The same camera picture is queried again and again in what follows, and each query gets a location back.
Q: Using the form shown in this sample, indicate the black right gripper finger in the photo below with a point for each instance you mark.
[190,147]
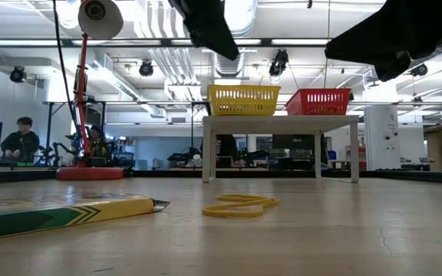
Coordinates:
[393,67]
[378,38]

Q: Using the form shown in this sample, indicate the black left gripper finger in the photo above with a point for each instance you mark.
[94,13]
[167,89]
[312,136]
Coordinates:
[225,34]
[207,38]

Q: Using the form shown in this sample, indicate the yellow plastic basket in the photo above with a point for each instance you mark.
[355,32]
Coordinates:
[244,87]

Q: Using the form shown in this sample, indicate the red plastic basket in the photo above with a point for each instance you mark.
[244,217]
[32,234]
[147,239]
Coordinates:
[301,109]

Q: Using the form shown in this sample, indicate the background black robot arm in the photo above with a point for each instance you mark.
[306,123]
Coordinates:
[182,156]

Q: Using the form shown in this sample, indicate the red desk lamp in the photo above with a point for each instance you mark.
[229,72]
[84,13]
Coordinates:
[88,173]

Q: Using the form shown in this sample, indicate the black ceiling spotlight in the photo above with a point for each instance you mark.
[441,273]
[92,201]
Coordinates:
[278,63]
[419,69]
[146,69]
[17,74]
[350,96]

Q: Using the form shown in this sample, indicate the white ceiling pipes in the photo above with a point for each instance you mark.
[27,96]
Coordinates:
[175,65]

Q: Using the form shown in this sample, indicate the white round pillar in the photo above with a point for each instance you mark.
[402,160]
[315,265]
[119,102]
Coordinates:
[382,126]

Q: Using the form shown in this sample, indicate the white small shelf table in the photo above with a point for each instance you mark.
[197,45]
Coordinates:
[278,124]

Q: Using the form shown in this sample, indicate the blue bin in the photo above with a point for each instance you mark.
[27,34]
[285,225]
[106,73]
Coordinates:
[332,155]

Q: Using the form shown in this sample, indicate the person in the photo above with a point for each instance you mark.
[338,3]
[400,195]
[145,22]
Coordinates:
[96,136]
[21,142]
[228,147]

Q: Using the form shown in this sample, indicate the yellow rubber band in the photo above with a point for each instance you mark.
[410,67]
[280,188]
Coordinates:
[267,201]
[221,213]

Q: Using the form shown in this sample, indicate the yellow green crayon box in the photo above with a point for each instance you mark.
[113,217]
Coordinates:
[52,218]

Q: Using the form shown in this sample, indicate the ribbed silver air duct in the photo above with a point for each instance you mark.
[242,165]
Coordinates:
[228,69]

